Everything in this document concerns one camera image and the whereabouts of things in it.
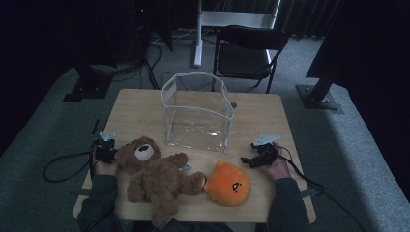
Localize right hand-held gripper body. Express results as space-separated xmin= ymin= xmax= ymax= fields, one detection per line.
xmin=252 ymin=133 xmax=281 ymax=165

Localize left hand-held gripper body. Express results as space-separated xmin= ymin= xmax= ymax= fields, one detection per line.
xmin=94 ymin=131 xmax=117 ymax=165

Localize orange plush toy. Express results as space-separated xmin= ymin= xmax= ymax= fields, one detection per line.
xmin=203 ymin=159 xmax=252 ymax=208

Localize brown teddy bear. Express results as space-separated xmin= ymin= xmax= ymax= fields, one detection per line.
xmin=114 ymin=135 xmax=208 ymax=230

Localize person's left hand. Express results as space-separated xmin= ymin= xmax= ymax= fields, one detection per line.
xmin=91 ymin=154 xmax=119 ymax=178

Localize person's right hand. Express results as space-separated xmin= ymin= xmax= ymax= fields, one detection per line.
xmin=260 ymin=141 xmax=292 ymax=182

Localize grey tape strip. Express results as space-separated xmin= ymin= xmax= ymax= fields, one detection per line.
xmin=298 ymin=188 xmax=319 ymax=198
xmin=71 ymin=188 xmax=93 ymax=198

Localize black folding chair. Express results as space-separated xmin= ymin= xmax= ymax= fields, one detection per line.
xmin=211 ymin=24 xmax=290 ymax=95

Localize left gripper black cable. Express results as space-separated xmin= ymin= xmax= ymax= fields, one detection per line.
xmin=43 ymin=147 xmax=98 ymax=184

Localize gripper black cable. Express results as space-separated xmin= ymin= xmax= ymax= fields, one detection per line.
xmin=276 ymin=145 xmax=367 ymax=232
xmin=43 ymin=147 xmax=98 ymax=184

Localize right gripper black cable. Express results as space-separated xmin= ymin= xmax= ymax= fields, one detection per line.
xmin=276 ymin=145 xmax=367 ymax=232

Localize black stand with base plate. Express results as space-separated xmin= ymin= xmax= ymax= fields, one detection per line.
xmin=62 ymin=62 xmax=114 ymax=103
xmin=295 ymin=72 xmax=344 ymax=115

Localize thin black looped cable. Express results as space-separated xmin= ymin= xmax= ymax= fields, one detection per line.
xmin=160 ymin=71 xmax=177 ymax=90

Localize bundle of black floor cables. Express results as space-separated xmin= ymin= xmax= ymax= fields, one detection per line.
xmin=109 ymin=40 xmax=164 ymax=91

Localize white metal desk frame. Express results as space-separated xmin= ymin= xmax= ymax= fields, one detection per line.
xmin=193 ymin=0 xmax=281 ymax=69

